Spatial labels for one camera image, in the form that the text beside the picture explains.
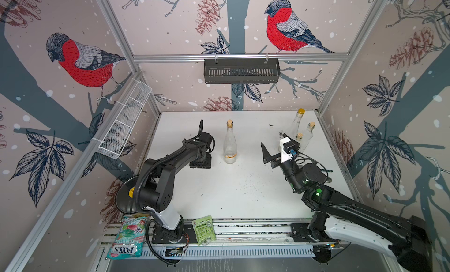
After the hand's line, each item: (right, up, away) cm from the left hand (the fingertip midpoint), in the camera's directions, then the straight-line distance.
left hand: (205, 161), depth 92 cm
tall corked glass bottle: (+13, +8, -3) cm, 16 cm away
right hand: (+31, +15, -24) cm, 42 cm away
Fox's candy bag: (-28, -28, -22) cm, 46 cm away
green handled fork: (+66, -5, +1) cm, 66 cm away
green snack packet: (+2, -26, -18) cm, 31 cm away
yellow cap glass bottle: (+44, +19, -10) cm, 49 cm away
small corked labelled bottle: (+51, +14, -8) cm, 54 cm away
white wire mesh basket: (-44, +10, -9) cm, 46 cm away
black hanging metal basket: (+20, +53, +11) cm, 58 cm away
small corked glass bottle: (+44, +14, -16) cm, 49 cm away
